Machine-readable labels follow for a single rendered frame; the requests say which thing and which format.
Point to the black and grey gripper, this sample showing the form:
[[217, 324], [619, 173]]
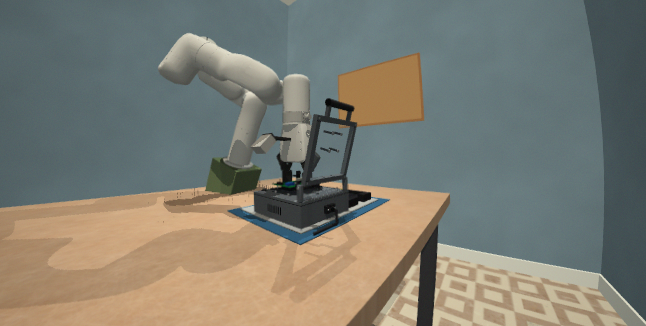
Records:
[[295, 149]]

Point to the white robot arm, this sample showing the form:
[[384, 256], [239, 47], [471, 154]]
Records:
[[235, 72]]

